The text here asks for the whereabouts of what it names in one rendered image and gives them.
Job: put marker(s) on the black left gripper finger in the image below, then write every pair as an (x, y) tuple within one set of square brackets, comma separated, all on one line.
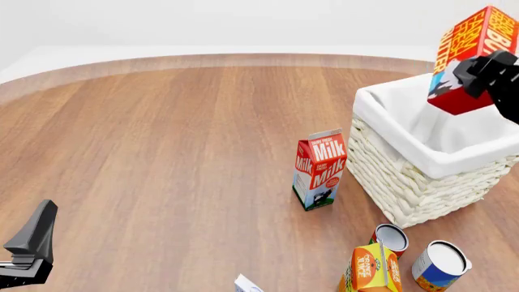
[(39, 234)]

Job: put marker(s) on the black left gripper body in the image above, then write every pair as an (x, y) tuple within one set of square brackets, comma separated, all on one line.
[(28, 271)]

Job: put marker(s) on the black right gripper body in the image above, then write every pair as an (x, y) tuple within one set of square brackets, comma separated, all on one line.
[(500, 68)]

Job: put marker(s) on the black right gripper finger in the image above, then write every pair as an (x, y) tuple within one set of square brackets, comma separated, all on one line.
[(466, 76)]

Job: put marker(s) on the red butter box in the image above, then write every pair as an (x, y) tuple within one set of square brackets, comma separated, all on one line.
[(458, 39)]

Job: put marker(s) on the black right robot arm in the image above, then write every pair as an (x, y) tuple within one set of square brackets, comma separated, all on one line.
[(510, 105)]

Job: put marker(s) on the white cloth basket liner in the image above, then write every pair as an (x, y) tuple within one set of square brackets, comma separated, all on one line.
[(409, 115)]

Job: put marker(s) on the white woven basket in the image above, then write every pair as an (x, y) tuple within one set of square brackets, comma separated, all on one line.
[(405, 185)]

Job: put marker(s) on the white and blue box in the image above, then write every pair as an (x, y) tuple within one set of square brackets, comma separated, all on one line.
[(246, 286)]

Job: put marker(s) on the red and white milk carton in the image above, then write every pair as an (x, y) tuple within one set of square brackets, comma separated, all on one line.
[(320, 170)]

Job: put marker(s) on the red tin can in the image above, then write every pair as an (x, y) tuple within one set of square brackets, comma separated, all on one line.
[(390, 237)]

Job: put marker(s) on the blue and white tin can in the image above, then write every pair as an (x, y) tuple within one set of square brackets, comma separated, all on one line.
[(440, 264)]

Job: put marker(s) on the orange juice carton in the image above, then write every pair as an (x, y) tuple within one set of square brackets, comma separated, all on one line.
[(367, 270)]

